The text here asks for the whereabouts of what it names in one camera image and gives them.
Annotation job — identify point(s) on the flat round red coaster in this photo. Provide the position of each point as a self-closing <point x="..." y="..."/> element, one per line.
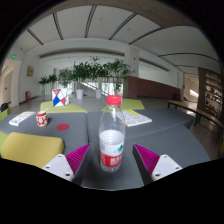
<point x="62" y="127"/>

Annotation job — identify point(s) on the group of potted green plants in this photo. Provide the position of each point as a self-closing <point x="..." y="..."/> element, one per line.
<point x="86" y="71"/>

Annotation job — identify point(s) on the white cube with coloured triangles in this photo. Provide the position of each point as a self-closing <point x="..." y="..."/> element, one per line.
<point x="60" y="97"/>

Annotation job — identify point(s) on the red and white mug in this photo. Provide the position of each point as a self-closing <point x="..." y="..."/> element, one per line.
<point x="41" y="119"/>

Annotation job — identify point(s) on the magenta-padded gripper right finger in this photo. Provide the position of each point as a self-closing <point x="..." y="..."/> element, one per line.
<point x="165" y="166"/>

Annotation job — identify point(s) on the yellow-green cushioned seat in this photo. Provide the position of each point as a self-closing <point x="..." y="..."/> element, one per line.
<point x="30" y="148"/>

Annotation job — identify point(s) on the black chair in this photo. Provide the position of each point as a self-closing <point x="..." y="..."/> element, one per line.
<point x="4" y="107"/>

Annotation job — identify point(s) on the green exit sign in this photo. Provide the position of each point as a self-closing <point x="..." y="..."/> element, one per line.
<point x="13" y="56"/>

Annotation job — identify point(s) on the yellow-edged printed booklet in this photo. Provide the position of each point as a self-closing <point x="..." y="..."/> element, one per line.
<point x="136" y="118"/>

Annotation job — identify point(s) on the red fire extinguisher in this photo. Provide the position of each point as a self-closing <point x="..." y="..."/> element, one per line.
<point x="28" y="96"/>

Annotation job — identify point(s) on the wooden shelf unit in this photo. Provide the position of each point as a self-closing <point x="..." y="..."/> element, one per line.
<point x="211" y="93"/>

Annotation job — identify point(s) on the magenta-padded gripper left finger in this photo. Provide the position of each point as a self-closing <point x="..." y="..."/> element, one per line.
<point x="57" y="165"/>

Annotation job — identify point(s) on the long wooden bench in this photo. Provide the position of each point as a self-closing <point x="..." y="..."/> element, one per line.
<point x="203" y="115"/>

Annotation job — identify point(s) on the framed wall picture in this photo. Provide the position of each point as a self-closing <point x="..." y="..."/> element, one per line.
<point x="30" y="71"/>

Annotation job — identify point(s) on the clear red-capped water bottle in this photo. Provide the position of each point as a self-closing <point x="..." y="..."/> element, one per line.
<point x="111" y="146"/>

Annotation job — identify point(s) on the white printed booklet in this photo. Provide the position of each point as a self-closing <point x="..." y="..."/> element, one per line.
<point x="21" y="118"/>

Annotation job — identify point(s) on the yellow-green chair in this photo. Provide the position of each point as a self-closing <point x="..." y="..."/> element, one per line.
<point x="3" y="115"/>

